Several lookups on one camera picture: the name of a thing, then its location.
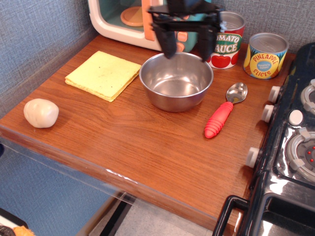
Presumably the orange object bottom left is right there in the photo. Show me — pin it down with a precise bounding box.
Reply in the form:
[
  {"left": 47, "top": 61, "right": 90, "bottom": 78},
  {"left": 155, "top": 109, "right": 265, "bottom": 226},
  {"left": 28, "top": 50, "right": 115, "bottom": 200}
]
[{"left": 0, "top": 226, "right": 35, "bottom": 236}]

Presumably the black toy stove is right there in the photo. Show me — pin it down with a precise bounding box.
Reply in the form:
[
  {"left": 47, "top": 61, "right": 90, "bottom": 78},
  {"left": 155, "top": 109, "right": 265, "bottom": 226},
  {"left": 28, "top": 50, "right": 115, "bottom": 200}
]
[{"left": 236, "top": 43, "right": 315, "bottom": 236}]

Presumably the stainless steel pot bowl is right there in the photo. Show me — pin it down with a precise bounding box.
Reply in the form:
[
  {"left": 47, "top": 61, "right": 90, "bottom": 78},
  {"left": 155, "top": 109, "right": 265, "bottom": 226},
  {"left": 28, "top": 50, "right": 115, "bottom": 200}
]
[{"left": 139, "top": 52, "right": 214, "bottom": 113}]

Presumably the pineapple slices can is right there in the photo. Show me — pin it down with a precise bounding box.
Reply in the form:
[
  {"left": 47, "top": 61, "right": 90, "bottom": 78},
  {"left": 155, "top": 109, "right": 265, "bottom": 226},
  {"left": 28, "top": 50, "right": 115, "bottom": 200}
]
[{"left": 243, "top": 32, "right": 289, "bottom": 80}]

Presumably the grey stove knob middle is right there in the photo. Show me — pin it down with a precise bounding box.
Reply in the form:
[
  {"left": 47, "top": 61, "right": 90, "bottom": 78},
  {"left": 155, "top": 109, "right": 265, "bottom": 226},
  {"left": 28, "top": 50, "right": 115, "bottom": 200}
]
[{"left": 261, "top": 105, "right": 274, "bottom": 123}]

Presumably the black oven door handle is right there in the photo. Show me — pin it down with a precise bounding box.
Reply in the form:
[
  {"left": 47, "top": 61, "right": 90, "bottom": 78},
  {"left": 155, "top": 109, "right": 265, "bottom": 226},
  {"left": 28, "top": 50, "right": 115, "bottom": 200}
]
[{"left": 213, "top": 195, "right": 250, "bottom": 236}]

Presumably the yellow folded cloth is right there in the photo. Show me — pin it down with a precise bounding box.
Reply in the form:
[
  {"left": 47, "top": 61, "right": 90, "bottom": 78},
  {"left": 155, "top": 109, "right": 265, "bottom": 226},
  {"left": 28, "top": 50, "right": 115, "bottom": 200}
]
[{"left": 65, "top": 51, "right": 141, "bottom": 102}]

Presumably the white toy potato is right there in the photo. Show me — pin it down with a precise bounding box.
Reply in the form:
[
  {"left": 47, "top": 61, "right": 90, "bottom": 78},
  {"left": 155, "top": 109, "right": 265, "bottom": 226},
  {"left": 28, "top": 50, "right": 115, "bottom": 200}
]
[{"left": 24, "top": 98, "right": 59, "bottom": 128}]

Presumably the red handled metal spoon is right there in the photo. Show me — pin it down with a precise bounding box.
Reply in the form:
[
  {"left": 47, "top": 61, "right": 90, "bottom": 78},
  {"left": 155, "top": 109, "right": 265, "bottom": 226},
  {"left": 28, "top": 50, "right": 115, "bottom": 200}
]
[{"left": 204, "top": 82, "right": 248, "bottom": 139}]

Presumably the tomato sauce can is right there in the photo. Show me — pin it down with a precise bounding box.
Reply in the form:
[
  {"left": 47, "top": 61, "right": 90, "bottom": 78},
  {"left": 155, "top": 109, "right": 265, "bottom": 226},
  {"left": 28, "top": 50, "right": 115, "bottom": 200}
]
[{"left": 208, "top": 11, "right": 246, "bottom": 69}]

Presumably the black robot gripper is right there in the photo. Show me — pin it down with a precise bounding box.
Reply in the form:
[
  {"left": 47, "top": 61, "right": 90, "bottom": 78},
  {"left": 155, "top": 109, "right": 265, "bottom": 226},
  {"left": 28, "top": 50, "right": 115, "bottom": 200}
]
[{"left": 148, "top": 0, "right": 223, "bottom": 62}]

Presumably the grey stove knob rear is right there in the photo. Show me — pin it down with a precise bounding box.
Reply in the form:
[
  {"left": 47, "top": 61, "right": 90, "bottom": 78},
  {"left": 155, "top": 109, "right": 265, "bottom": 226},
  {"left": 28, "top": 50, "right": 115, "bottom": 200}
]
[{"left": 268, "top": 86, "right": 281, "bottom": 104}]

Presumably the teal toy microwave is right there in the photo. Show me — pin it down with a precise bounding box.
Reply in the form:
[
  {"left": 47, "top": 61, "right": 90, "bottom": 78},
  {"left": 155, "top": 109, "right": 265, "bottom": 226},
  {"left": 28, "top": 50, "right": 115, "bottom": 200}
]
[{"left": 88, "top": 0, "right": 212, "bottom": 54}]

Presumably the grey stove knob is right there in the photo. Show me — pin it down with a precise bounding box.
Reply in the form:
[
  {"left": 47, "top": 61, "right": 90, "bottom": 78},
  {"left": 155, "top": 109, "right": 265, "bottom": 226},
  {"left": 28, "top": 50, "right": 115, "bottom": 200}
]
[
  {"left": 246, "top": 147, "right": 260, "bottom": 168},
  {"left": 268, "top": 86, "right": 281, "bottom": 104},
  {"left": 261, "top": 105, "right": 274, "bottom": 123}
]

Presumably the orange microwave turntable plate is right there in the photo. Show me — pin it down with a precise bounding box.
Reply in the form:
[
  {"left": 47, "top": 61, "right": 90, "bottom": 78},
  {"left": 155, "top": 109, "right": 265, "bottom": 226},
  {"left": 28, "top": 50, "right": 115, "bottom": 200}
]
[{"left": 120, "top": 6, "right": 143, "bottom": 27}]

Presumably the grey stove knob front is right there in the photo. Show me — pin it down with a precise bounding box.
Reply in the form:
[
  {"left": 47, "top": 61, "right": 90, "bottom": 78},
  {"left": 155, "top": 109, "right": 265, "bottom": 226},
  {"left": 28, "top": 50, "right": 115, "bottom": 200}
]
[{"left": 246, "top": 147, "right": 260, "bottom": 168}]

